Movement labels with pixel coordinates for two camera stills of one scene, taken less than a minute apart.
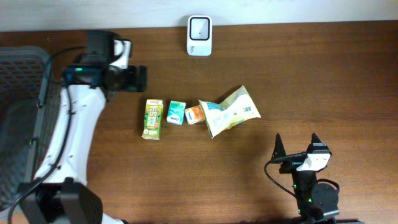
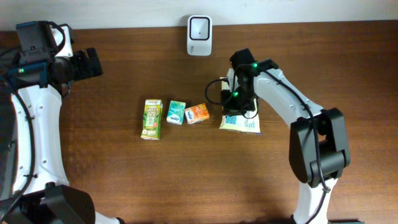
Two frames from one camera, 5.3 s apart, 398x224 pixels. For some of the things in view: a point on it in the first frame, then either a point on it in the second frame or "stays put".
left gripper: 139,84 -> 86,70
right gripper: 289,165 -> 231,109
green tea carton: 153,110 stays put
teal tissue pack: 176,112 stays put
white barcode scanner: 199,35 stays put
